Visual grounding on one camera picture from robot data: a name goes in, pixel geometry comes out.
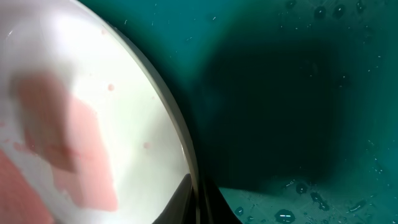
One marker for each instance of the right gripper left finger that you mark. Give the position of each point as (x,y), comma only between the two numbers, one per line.
(181,207)

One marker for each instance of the teal plastic tray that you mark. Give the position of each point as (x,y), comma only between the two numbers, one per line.
(291,105)

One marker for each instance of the white plate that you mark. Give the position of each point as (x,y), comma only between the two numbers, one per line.
(90,133)

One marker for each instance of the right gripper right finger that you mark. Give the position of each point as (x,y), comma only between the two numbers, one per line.
(213,207)

